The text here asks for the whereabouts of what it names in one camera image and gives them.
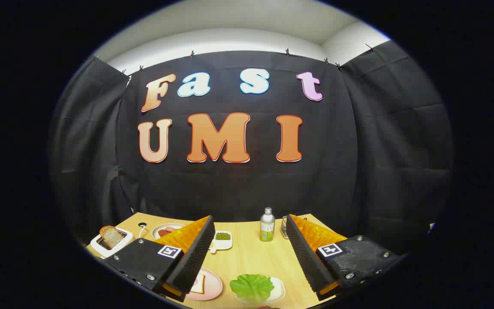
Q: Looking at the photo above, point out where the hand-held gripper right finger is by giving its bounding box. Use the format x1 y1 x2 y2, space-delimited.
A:
286 214 406 301

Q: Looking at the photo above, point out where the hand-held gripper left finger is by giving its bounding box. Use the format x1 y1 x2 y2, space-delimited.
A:
103 215 216 303

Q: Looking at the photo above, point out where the green lettuce leaf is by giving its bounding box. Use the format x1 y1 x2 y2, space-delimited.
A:
230 274 275 305

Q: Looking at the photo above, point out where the toasted bread slice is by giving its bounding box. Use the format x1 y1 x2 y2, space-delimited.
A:
99 225 124 249

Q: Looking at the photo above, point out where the white bread slice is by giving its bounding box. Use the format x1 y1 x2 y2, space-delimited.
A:
189 274 206 294

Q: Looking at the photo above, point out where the pink plate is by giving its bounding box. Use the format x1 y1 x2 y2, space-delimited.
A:
185 267 223 301

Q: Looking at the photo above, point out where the white divided dish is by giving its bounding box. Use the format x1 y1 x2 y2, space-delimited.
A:
208 230 233 254

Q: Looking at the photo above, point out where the white square plate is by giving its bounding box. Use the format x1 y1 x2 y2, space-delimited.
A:
235 277 286 304

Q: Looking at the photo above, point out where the white round plate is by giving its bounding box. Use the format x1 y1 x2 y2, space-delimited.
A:
152 223 186 240

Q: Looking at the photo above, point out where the green bottle with silver cap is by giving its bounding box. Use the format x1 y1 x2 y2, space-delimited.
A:
260 207 275 242

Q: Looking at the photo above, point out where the black backdrop cloth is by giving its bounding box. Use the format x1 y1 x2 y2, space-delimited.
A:
49 41 454 258

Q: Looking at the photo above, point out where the white toaster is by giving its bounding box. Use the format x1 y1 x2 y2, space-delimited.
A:
90 227 134 259

